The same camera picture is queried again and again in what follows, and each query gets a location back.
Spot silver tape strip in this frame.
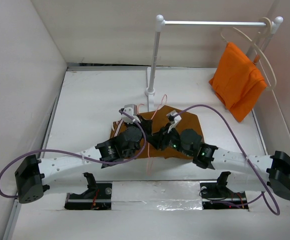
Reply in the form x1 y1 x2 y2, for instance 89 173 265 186
111 180 203 211

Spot orange garment on hanger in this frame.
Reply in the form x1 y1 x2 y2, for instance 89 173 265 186
209 42 267 123

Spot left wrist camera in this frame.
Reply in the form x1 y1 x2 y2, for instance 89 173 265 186
119 104 140 125

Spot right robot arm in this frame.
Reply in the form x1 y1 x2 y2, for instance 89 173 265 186
147 124 290 201

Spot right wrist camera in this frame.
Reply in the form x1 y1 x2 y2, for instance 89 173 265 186
166 110 182 133

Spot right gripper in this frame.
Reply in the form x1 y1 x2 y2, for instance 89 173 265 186
146 122 193 158

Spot brown trousers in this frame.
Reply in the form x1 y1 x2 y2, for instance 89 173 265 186
109 104 203 160

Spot pink wire hanger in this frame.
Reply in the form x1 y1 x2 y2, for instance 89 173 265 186
146 94 168 176

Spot white clothes rack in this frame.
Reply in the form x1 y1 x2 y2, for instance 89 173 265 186
144 14 285 112

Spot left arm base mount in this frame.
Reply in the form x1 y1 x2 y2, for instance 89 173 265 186
64 172 113 211

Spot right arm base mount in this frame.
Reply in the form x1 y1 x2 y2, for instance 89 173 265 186
199 171 249 210

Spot cream wooden hanger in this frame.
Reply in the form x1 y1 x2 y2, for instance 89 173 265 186
227 16 283 91

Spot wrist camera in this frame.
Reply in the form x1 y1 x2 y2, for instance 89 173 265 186
166 110 182 133
119 104 140 125

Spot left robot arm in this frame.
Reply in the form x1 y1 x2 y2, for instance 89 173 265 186
14 117 153 204

